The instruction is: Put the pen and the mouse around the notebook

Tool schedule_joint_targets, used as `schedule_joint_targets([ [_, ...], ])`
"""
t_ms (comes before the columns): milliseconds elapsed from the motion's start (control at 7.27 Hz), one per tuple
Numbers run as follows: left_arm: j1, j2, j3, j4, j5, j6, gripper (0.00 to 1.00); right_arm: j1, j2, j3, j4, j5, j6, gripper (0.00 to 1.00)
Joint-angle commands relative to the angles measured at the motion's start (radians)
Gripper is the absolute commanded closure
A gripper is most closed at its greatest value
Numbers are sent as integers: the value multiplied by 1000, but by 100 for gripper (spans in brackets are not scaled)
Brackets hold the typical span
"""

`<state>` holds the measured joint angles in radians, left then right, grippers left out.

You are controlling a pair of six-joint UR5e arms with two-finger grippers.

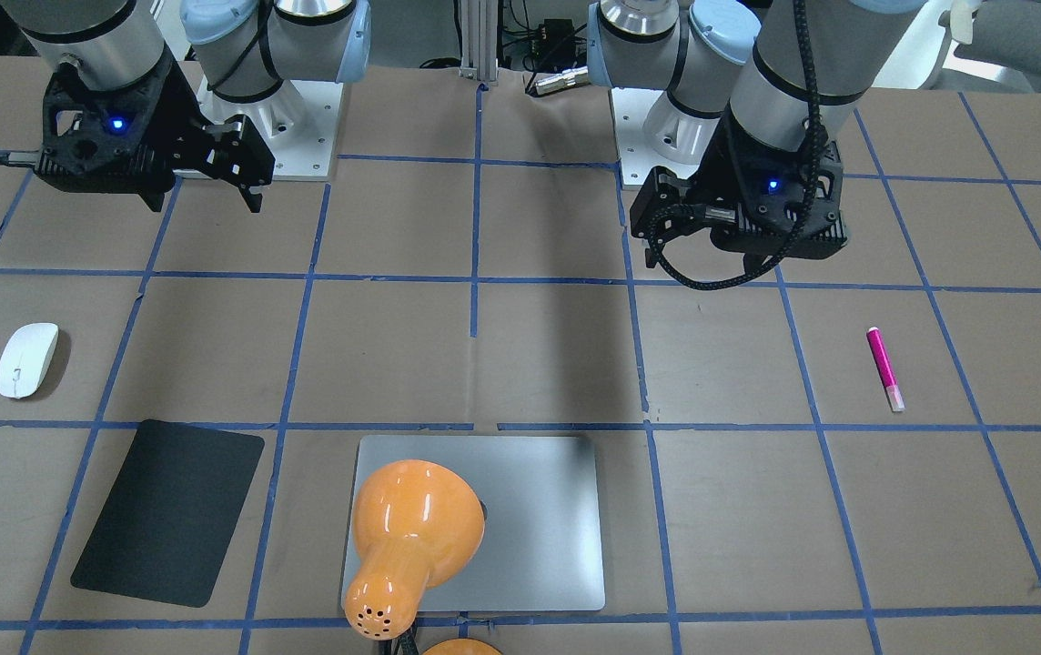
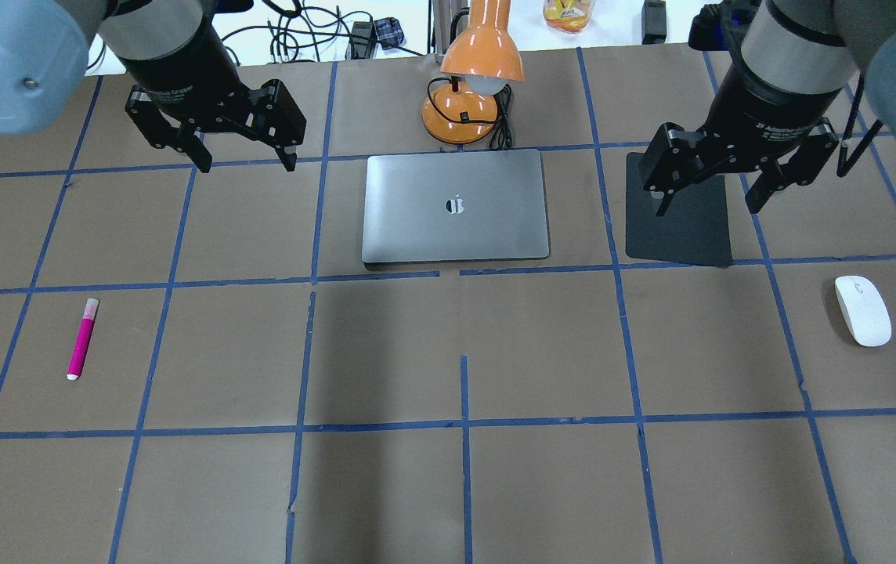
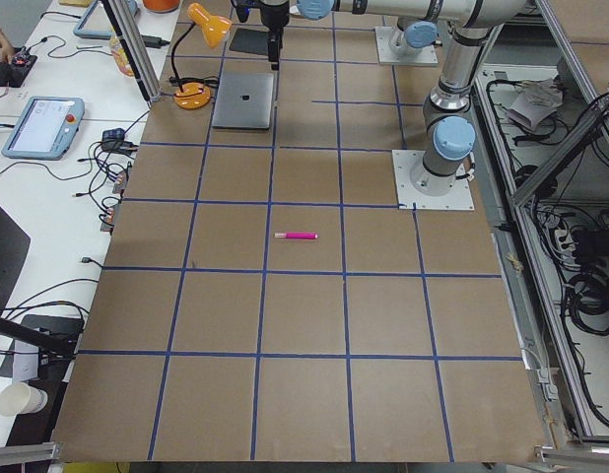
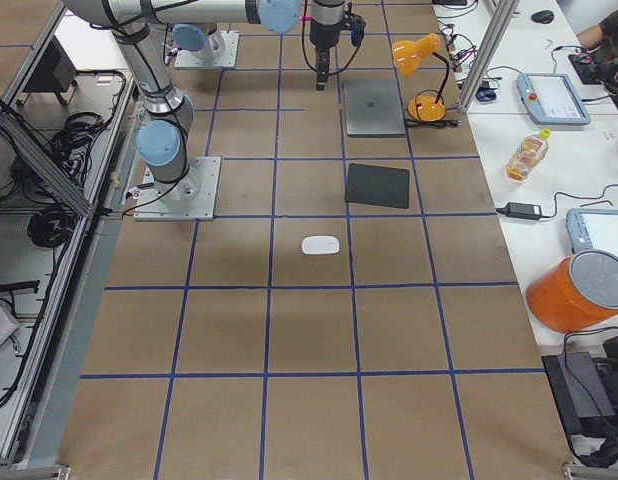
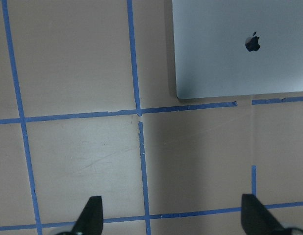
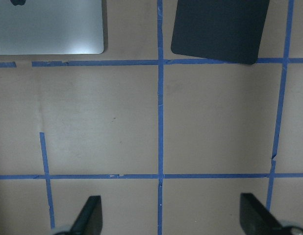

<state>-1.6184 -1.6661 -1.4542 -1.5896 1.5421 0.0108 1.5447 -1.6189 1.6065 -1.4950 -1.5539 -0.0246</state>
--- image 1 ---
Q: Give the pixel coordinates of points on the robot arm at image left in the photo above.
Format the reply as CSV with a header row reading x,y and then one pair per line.
x,y
246,49

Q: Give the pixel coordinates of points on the right-image robot base plate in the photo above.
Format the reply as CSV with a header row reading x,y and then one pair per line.
x,y
651,131

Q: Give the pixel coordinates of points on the aluminium frame post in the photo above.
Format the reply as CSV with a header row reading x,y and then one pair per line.
x,y
479,37

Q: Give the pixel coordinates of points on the black mousepad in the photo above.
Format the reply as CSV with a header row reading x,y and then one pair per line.
x,y
167,522

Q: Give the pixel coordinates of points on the silver cable connector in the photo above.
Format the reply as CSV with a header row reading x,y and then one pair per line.
x,y
559,82

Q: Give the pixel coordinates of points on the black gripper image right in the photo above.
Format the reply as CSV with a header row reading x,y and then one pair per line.
x,y
724,175

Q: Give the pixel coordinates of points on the silver closed notebook laptop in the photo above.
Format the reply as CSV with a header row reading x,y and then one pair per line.
x,y
542,551

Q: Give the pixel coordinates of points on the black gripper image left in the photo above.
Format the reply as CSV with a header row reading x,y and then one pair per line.
x,y
180,116

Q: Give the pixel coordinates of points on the orange desk lamp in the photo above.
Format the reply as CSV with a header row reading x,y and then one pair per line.
x,y
414,525

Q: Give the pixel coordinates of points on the white computer mouse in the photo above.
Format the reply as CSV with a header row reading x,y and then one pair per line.
x,y
25,359

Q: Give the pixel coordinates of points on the left-image robot base plate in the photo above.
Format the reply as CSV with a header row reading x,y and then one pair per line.
x,y
300,124

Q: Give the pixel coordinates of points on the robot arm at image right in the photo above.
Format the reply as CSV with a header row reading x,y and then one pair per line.
x,y
777,87

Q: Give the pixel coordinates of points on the pink pen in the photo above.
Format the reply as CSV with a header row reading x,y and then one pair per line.
x,y
885,369

